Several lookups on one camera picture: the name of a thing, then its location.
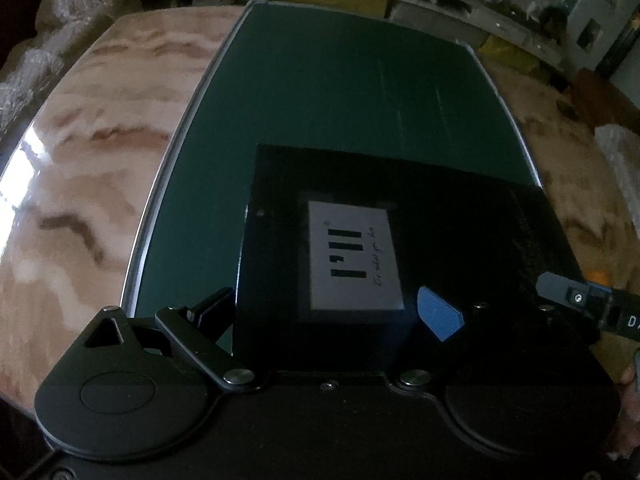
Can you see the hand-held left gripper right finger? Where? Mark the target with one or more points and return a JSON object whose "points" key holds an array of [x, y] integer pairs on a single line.
{"points": [[440, 315]]}

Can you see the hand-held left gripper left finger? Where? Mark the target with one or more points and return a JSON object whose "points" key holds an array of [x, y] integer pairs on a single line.
{"points": [[212, 310]]}

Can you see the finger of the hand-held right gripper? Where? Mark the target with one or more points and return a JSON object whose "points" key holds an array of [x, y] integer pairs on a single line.
{"points": [[562, 291]]}

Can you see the black box lid white label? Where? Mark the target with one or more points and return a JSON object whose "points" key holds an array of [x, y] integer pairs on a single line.
{"points": [[450, 210]]}

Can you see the orange fruit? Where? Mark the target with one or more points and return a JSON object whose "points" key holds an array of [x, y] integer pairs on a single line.
{"points": [[596, 276]]}

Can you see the clear plastic bag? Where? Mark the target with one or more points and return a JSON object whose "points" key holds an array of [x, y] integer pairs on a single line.
{"points": [[622, 170]]}

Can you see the marble desk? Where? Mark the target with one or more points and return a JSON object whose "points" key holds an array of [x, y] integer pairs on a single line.
{"points": [[90, 185]]}

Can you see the orange wooden stool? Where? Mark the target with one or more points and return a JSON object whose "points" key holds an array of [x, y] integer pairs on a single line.
{"points": [[605, 100]]}

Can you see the yellow package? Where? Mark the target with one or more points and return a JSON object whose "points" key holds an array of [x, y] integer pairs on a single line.
{"points": [[507, 55]]}

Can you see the green framed board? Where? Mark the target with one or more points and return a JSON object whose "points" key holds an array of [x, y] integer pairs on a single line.
{"points": [[325, 85]]}

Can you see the beige knitted blanket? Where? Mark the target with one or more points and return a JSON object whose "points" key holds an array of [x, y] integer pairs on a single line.
{"points": [[75, 5]]}

